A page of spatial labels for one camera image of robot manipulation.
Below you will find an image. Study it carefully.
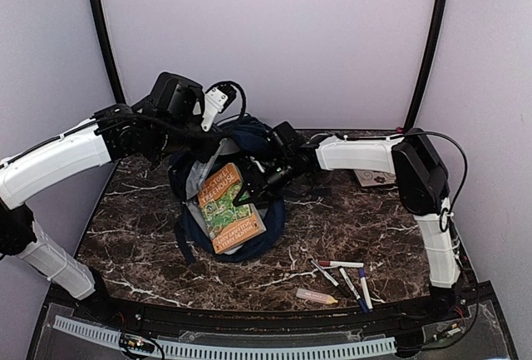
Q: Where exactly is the left black frame post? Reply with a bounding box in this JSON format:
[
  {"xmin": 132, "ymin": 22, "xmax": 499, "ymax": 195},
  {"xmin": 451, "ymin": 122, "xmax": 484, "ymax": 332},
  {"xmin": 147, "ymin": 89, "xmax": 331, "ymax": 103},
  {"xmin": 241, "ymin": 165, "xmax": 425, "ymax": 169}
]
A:
[{"xmin": 89, "ymin": 0, "xmax": 126, "ymax": 104}]

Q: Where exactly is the red cap white marker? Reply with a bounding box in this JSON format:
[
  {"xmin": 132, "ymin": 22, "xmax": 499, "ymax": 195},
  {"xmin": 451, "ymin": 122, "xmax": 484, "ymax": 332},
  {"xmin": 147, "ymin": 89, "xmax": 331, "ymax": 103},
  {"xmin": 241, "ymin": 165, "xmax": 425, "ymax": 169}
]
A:
[{"xmin": 318, "ymin": 260, "xmax": 364, "ymax": 269}]

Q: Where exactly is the yellow tip highlighter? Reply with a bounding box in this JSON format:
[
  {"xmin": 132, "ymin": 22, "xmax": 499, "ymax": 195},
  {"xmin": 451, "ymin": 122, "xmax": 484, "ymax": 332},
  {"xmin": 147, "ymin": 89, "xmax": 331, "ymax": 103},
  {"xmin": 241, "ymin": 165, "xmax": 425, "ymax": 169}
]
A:
[{"xmin": 296, "ymin": 288, "xmax": 338, "ymax": 305}]

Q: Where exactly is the blue cap white marker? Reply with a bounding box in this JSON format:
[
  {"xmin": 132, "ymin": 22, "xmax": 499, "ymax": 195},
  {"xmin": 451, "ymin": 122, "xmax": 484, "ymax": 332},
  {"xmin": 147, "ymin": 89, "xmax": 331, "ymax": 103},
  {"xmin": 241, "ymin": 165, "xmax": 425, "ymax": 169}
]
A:
[{"xmin": 358, "ymin": 268, "xmax": 373, "ymax": 312}]

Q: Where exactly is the black cap white marker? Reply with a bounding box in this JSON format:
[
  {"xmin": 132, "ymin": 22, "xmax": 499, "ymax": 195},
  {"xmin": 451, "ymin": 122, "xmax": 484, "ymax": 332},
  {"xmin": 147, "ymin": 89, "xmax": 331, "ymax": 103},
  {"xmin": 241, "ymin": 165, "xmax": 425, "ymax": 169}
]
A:
[{"xmin": 310, "ymin": 259, "xmax": 338, "ymax": 288}]

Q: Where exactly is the black front rail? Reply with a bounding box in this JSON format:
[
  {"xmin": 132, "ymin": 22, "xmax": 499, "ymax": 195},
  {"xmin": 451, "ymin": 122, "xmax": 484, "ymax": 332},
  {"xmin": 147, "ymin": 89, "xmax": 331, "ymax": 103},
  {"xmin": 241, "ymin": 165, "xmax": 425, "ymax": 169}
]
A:
[{"xmin": 43, "ymin": 283, "xmax": 495, "ymax": 336}]

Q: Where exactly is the orange Treehouse book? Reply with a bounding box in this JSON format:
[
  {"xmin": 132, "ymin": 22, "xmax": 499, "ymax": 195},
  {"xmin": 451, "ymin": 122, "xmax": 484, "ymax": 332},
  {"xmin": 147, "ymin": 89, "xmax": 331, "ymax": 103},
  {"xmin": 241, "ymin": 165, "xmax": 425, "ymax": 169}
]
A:
[{"xmin": 197, "ymin": 163, "xmax": 267, "ymax": 254}]

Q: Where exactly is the black white marker middle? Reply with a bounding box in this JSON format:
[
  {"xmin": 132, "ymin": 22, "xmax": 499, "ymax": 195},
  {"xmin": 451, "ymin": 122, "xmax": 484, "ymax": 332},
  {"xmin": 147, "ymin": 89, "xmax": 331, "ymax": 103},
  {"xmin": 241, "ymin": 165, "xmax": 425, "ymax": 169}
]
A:
[{"xmin": 338, "ymin": 266, "xmax": 361, "ymax": 300}]

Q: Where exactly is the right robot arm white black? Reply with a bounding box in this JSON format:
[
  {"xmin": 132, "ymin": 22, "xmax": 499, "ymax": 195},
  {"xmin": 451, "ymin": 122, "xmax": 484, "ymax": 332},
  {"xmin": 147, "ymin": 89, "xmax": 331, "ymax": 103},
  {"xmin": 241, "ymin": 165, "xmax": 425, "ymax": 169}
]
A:
[{"xmin": 237, "ymin": 122, "xmax": 461, "ymax": 322}]

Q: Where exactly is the navy blue student backpack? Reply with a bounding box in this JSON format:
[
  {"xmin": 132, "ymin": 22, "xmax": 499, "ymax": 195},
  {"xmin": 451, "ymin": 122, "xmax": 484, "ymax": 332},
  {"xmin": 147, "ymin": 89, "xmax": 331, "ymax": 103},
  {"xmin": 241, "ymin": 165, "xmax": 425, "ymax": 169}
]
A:
[{"xmin": 168, "ymin": 115, "xmax": 286, "ymax": 264}]

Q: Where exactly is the black frame post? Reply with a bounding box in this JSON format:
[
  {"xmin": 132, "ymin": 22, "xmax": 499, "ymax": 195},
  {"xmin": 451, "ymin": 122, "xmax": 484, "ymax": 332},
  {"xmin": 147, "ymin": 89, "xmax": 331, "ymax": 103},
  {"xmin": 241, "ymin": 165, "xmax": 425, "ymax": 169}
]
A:
[
  {"xmin": 89, "ymin": 0, "xmax": 126, "ymax": 104},
  {"xmin": 403, "ymin": 0, "xmax": 446, "ymax": 131}
]

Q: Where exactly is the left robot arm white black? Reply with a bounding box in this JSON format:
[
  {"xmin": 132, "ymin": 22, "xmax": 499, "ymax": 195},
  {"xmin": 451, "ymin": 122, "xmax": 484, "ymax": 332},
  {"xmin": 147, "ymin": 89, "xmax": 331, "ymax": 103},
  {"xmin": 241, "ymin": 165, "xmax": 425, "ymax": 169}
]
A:
[{"xmin": 1, "ymin": 72, "xmax": 236, "ymax": 323}]

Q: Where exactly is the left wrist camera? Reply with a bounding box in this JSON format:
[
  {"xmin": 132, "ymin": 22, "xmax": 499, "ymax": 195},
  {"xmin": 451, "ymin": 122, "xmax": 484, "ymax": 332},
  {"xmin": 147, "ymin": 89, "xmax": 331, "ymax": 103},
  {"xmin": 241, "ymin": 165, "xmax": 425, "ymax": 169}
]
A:
[{"xmin": 201, "ymin": 81, "xmax": 247, "ymax": 132}]

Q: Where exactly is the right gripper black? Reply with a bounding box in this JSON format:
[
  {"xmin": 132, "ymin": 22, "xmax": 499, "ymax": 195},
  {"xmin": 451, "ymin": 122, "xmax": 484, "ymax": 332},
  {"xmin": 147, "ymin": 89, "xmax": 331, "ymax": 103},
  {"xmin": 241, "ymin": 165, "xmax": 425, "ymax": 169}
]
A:
[{"xmin": 234, "ymin": 154, "xmax": 301, "ymax": 208}]

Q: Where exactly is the white slotted cable duct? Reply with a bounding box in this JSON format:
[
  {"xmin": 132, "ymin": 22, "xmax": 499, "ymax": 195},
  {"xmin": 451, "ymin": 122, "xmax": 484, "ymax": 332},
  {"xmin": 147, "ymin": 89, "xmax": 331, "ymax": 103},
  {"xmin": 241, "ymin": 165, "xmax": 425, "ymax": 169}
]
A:
[{"xmin": 52, "ymin": 316, "xmax": 397, "ymax": 359}]

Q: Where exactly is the right black frame post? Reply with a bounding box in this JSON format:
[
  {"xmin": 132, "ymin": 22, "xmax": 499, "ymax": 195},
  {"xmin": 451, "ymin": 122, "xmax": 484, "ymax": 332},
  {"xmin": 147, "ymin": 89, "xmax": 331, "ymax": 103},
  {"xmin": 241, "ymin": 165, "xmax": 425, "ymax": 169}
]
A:
[{"xmin": 403, "ymin": 0, "xmax": 446, "ymax": 131}]

